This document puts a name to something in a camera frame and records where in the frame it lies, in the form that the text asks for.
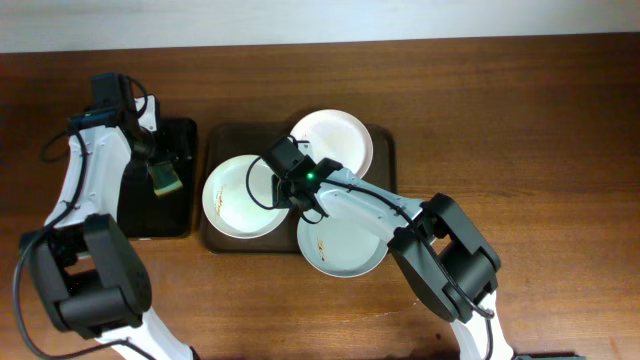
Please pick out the cream white plate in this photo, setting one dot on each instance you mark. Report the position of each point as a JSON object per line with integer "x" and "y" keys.
{"x": 228, "y": 206}

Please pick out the brown serving tray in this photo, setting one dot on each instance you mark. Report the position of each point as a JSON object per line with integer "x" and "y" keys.
{"x": 230, "y": 140}

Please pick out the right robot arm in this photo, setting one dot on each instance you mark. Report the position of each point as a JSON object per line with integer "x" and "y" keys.
{"x": 448, "y": 264}

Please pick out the light blue plate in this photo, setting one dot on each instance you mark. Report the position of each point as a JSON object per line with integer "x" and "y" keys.
{"x": 339, "y": 248}

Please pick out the pink plate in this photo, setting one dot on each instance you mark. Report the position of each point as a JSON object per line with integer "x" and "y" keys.
{"x": 336, "y": 135}

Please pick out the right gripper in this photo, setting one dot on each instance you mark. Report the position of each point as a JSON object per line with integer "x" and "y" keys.
{"x": 280, "y": 192}

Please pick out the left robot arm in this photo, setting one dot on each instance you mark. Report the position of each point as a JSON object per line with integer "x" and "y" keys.
{"x": 88, "y": 276}

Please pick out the green yellow sponge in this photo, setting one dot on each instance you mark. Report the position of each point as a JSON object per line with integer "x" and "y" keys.
{"x": 164, "y": 178}

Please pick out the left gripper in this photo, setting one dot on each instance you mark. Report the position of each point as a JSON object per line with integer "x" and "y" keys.
{"x": 151, "y": 163}

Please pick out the black small tray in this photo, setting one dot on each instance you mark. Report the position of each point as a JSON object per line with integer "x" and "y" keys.
{"x": 141, "y": 214}

